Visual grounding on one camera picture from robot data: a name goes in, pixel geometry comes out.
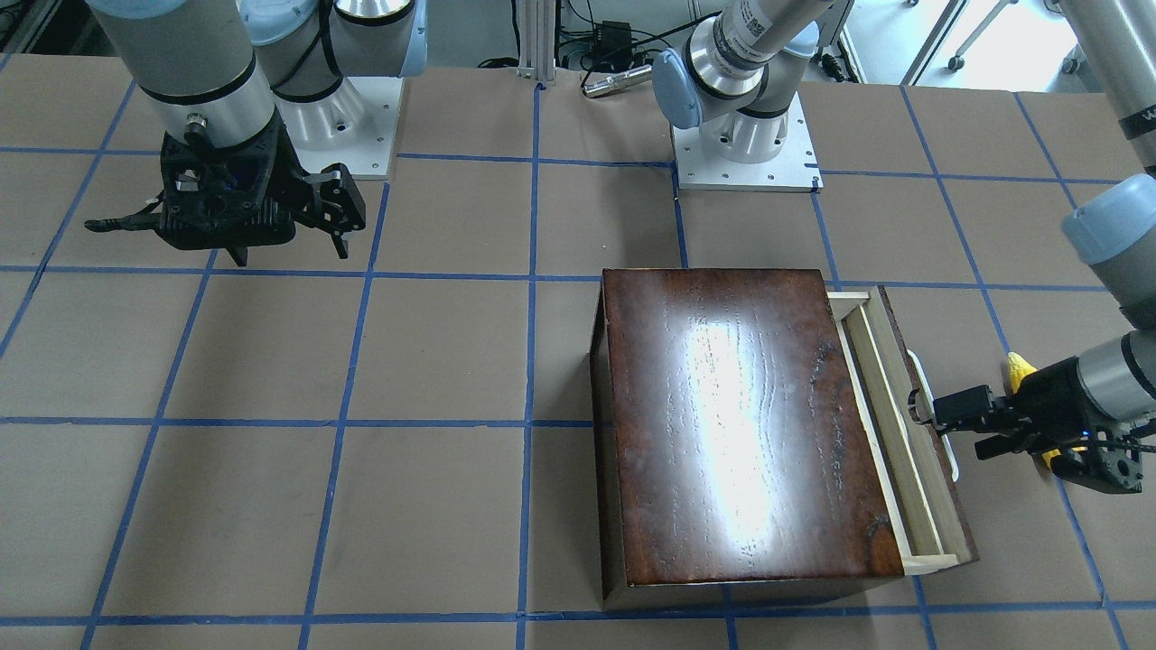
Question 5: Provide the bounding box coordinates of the dark wooden cabinet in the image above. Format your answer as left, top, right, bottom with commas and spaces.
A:
590, 268, 904, 612

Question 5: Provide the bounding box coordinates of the black gripper idle side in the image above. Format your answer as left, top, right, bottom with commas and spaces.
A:
84, 116, 366, 260

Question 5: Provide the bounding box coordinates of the yellow corn cob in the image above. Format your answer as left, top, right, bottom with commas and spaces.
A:
1006, 350, 1066, 472

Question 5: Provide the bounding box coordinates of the black power adapter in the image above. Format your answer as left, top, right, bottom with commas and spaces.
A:
592, 21, 633, 56

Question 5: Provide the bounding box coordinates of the black gripper corn side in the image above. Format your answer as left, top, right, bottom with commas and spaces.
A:
933, 357, 1153, 495

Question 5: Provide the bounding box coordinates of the white idle arm base plate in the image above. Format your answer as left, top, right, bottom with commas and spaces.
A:
276, 77, 406, 180

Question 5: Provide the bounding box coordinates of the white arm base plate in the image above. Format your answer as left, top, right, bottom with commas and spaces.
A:
670, 93, 825, 193

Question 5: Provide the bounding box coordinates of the aluminium frame post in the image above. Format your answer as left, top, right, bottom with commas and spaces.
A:
516, 0, 558, 89

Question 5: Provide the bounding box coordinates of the light wooden drawer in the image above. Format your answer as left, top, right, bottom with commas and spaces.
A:
827, 285, 979, 576

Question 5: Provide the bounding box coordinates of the silver flashlight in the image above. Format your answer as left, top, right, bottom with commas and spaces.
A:
581, 65, 652, 99

